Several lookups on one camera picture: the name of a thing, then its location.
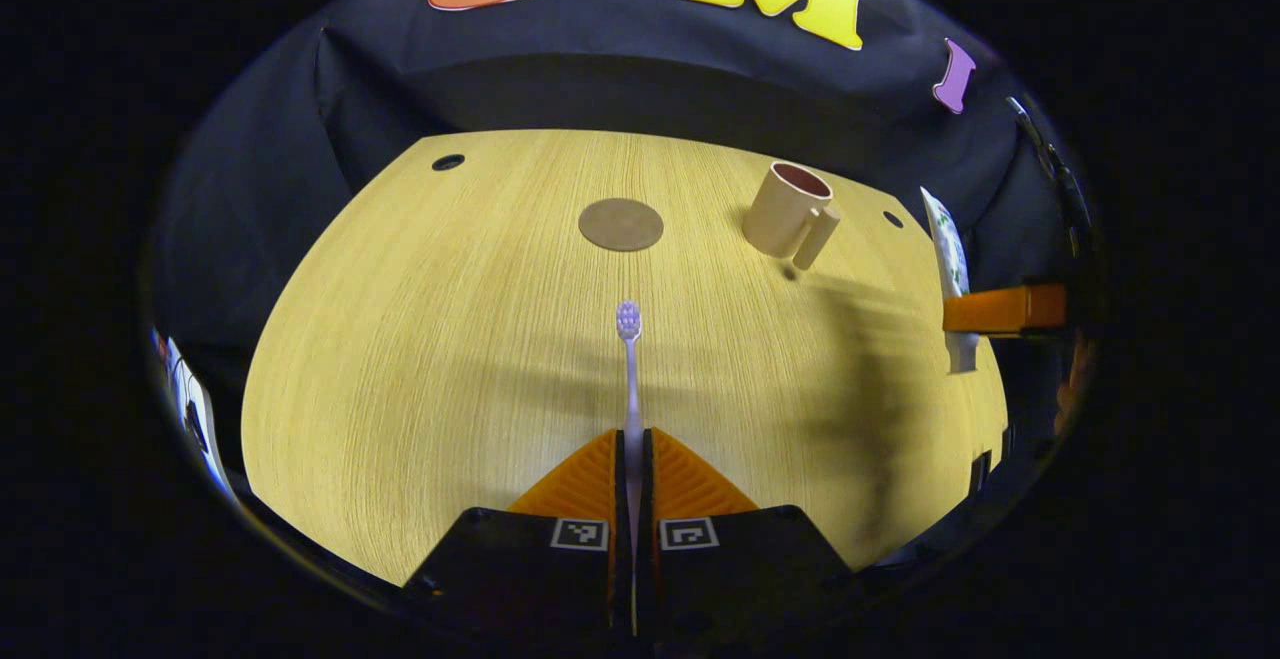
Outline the white toothpaste tube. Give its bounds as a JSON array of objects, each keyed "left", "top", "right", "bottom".
[{"left": 920, "top": 187, "right": 981, "bottom": 375}]

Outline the round brown coaster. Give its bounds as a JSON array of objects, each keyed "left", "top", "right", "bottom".
[{"left": 578, "top": 198, "right": 665, "bottom": 253}]

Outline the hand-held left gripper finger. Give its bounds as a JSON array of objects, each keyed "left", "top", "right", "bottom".
[
  {"left": 403, "top": 428, "right": 633, "bottom": 640},
  {"left": 634, "top": 427, "right": 853, "bottom": 640}
]

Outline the black backdrop cloth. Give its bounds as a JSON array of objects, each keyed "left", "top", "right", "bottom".
[{"left": 150, "top": 0, "right": 1101, "bottom": 460}]

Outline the pale pink toothbrush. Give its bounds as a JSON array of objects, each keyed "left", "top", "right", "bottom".
[{"left": 615, "top": 300, "right": 644, "bottom": 550}]

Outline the beige cup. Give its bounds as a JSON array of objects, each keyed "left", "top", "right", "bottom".
[{"left": 742, "top": 161, "right": 842, "bottom": 272}]

